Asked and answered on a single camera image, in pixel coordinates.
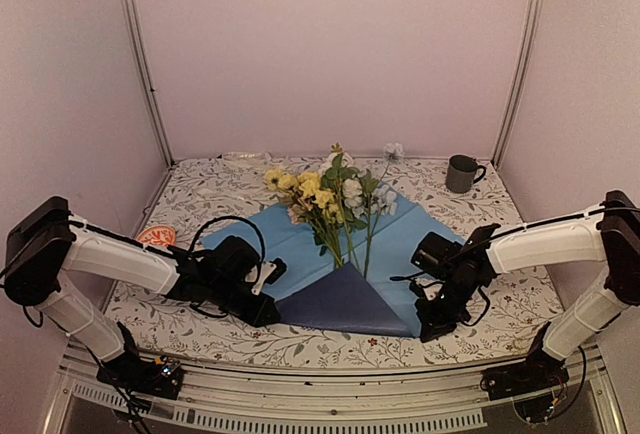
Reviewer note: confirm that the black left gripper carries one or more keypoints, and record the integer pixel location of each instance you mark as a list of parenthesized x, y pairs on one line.
[(254, 317)]

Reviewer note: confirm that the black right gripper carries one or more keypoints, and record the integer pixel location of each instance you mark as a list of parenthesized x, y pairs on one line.
[(433, 325)]

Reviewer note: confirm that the blue wrapping paper sheet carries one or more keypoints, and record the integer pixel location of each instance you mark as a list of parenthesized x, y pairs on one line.
[(312, 293)]

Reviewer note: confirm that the pink bud leafy stem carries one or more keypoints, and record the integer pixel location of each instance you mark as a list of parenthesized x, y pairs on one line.
[(325, 228)]

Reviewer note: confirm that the yellow fake flower stem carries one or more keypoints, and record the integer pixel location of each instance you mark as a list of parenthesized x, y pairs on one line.
[(303, 189)]

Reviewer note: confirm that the white blue fake flower stem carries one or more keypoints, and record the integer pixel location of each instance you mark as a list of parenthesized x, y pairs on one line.
[(369, 183)]

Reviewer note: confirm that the pale blue fake flower stem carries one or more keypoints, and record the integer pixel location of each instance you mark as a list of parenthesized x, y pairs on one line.
[(393, 153)]

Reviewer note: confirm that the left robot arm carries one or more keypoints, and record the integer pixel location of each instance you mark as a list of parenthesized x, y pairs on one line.
[(51, 242)]

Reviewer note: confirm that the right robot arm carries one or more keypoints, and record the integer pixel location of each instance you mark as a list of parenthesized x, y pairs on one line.
[(606, 233)]

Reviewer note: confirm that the red patterned small dish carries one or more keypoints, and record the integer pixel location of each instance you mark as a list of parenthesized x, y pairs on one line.
[(158, 236)]

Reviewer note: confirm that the clear plastic wrap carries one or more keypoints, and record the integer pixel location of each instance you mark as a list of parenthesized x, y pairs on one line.
[(247, 158)]

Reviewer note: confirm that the dark grey metal mug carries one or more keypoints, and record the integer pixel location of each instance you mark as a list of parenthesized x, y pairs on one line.
[(462, 173)]

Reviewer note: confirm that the front aluminium rail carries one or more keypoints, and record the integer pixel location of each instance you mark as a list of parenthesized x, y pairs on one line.
[(220, 397)]

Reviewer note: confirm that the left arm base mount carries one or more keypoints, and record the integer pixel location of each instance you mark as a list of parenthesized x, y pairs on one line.
[(163, 378)]

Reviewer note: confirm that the left aluminium frame post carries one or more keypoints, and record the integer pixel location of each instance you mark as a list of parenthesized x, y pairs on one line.
[(135, 34)]

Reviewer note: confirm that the aluminium frame post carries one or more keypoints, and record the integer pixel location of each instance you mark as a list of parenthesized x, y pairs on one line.
[(135, 34), (531, 23)]

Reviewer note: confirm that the right aluminium frame post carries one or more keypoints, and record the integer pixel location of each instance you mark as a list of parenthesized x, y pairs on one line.
[(531, 23)]

